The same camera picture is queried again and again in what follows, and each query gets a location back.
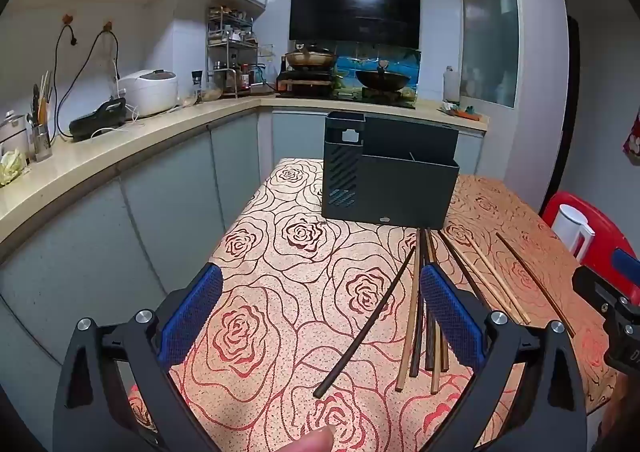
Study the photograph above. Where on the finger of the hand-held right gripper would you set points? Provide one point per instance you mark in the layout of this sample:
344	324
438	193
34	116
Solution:
627	267
595	287

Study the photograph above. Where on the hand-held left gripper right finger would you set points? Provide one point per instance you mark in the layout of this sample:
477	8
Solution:
450	317

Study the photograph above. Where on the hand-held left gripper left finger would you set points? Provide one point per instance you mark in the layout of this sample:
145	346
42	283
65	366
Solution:
192	317

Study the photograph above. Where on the bunch of wooden chopsticks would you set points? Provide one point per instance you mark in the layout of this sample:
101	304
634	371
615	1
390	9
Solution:
405	357

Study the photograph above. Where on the black chopstick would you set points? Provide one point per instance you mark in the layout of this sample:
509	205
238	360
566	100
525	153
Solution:
372	319

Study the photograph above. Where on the dark grey utensil holder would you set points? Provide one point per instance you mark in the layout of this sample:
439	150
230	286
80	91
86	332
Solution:
390	192

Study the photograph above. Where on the person's left hand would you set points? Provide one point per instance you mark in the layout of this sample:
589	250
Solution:
312	439

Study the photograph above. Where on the red plastic chair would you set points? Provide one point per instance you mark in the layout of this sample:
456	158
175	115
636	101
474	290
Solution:
607	232

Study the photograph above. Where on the white electric kettle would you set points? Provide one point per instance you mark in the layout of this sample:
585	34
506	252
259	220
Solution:
572	229

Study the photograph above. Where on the red printed cloth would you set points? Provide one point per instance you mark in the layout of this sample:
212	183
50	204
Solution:
634	137

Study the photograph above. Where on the beige kitchen countertop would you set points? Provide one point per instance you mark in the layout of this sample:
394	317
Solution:
150	132

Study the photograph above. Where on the orange cloth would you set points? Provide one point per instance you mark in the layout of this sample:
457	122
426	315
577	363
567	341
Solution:
470	115

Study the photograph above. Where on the black electric griddle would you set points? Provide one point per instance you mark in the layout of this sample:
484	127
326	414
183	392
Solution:
97	120

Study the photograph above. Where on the steel cutlery jar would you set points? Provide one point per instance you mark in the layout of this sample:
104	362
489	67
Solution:
42	145

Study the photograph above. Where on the white rice cooker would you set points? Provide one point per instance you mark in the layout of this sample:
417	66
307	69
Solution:
150	92

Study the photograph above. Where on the white plastic bottle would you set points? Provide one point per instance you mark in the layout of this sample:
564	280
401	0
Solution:
451	85

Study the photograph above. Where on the napa cabbage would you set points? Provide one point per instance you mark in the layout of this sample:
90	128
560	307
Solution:
12	170

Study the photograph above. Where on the black gas cooktop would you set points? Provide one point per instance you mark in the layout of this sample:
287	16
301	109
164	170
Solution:
345	100

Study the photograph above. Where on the red label bottle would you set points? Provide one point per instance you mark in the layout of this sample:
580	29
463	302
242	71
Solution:
245	81

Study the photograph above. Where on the dark sauce bottle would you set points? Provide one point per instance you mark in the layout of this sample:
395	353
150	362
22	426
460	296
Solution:
235	75

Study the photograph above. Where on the black wok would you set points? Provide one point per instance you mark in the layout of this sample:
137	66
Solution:
382	78

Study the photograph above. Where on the steel pot with lid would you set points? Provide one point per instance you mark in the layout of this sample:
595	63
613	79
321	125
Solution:
12	132

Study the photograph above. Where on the black induction cooker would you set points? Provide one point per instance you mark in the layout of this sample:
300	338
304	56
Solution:
305	80

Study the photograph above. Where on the blue printed splash guard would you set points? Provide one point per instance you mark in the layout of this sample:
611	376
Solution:
360	63

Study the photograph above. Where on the frosted glass window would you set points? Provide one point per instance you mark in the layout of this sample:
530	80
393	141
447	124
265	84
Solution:
487	32

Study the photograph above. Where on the metal spice rack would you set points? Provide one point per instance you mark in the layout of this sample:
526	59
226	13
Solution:
232	40

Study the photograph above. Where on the wok with lid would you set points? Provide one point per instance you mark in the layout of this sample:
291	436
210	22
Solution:
310	57

